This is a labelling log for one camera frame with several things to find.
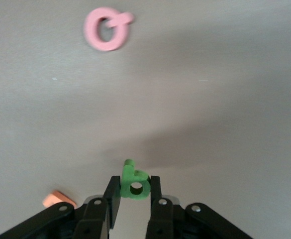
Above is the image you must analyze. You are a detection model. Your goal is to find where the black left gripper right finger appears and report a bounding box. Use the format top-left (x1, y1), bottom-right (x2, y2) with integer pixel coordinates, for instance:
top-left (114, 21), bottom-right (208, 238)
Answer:
top-left (145, 175), bottom-right (254, 239)

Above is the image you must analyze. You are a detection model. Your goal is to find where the green letter q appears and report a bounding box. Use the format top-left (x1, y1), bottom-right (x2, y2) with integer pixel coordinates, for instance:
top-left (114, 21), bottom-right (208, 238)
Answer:
top-left (120, 159), bottom-right (151, 201)

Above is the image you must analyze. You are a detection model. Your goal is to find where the pink letter Q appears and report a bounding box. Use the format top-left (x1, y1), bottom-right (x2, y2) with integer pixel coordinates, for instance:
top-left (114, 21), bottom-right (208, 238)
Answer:
top-left (83, 6), bottom-right (136, 52)

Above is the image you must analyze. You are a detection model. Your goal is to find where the brown table cover sheet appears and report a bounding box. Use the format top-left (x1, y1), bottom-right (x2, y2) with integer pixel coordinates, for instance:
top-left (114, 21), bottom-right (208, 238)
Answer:
top-left (0, 0), bottom-right (291, 239)

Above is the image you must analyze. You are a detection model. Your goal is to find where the orange letter E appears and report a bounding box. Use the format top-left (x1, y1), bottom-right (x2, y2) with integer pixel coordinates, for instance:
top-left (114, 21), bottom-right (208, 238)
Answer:
top-left (42, 190), bottom-right (78, 209)

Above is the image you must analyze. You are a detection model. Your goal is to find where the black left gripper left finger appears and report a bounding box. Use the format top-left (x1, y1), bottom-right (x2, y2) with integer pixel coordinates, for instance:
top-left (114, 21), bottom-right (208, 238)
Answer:
top-left (0, 175), bottom-right (122, 239)

